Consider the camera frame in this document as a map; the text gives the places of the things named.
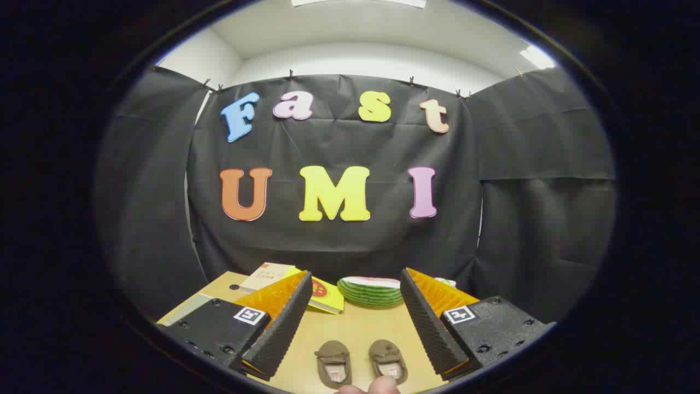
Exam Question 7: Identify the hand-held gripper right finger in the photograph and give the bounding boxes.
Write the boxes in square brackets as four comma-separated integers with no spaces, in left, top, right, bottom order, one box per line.
[399,267,557,382]

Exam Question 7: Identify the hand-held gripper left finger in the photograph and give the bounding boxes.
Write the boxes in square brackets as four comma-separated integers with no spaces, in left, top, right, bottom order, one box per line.
[157,270,313,382]

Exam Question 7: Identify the brown fuzzy shoe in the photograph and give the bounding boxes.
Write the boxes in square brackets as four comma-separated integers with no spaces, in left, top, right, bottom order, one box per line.
[368,339,409,385]
[314,340,353,390]

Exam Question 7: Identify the cream fabric storage box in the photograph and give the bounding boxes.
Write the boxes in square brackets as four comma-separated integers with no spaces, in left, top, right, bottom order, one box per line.
[157,293,219,327]

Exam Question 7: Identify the yellow book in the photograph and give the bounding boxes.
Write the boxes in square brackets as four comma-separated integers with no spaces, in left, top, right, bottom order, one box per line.
[284,266,345,315]

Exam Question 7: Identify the beige book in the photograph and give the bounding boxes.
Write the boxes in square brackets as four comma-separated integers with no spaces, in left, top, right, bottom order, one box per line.
[240,262,297,293]

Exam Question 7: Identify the watermelon slice plush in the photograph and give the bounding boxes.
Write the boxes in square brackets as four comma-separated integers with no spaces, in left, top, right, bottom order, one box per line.
[337,276,405,308]

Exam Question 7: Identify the ceiling light panel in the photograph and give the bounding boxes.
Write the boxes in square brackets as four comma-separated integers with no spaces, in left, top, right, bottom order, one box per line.
[520,45,556,70]
[291,0,427,9]

